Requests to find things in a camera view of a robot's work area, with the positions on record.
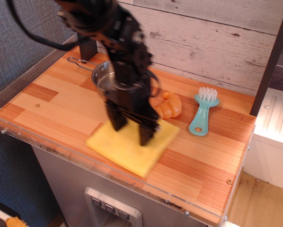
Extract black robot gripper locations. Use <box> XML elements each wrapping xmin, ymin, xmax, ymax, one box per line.
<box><xmin>106</xmin><ymin>81</ymin><xmax>158</xmax><ymax>146</ymax></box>

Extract yellow towel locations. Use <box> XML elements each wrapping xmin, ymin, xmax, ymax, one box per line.
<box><xmin>86</xmin><ymin>119</ymin><xmax>180</xmax><ymax>178</ymax></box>

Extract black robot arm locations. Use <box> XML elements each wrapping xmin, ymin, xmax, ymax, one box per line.
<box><xmin>57</xmin><ymin>0</ymin><xmax>159</xmax><ymax>146</ymax></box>

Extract orange toy croissant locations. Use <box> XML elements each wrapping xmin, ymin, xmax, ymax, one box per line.
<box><xmin>154</xmin><ymin>91</ymin><xmax>182</xmax><ymax>119</ymax></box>

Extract small steel saucepan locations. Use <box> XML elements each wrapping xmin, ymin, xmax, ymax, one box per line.
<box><xmin>67</xmin><ymin>56</ymin><xmax>115</xmax><ymax>100</ymax></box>

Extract teal dish brush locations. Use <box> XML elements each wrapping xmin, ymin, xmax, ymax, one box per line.
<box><xmin>189</xmin><ymin>87</ymin><xmax>220</xmax><ymax>136</ymax></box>

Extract grey cabinet with dispenser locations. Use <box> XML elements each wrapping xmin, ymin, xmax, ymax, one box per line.
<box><xmin>33</xmin><ymin>147</ymin><xmax>205</xmax><ymax>227</ymax></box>

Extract clear acrylic edge guard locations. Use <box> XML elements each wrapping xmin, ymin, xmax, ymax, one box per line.
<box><xmin>0</xmin><ymin>108</ymin><xmax>256</xmax><ymax>227</ymax></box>

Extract orange object bottom left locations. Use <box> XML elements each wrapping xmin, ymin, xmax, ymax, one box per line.
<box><xmin>5</xmin><ymin>217</ymin><xmax>27</xmax><ymax>227</ymax></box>

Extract dark left shelf post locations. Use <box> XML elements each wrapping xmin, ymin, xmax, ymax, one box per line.
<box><xmin>77</xmin><ymin>33</ymin><xmax>98</xmax><ymax>61</ymax></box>

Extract dark shelf post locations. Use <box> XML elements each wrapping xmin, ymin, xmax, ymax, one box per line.
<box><xmin>77</xmin><ymin>33</ymin><xmax>98</xmax><ymax>61</ymax></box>
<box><xmin>249</xmin><ymin>20</ymin><xmax>283</xmax><ymax>116</ymax></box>

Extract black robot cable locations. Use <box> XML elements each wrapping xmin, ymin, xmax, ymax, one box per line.
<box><xmin>6</xmin><ymin>0</ymin><xmax>80</xmax><ymax>51</ymax></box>

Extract dark right shelf post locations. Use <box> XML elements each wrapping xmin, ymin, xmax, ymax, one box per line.
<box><xmin>249</xmin><ymin>20</ymin><xmax>283</xmax><ymax>116</ymax></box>

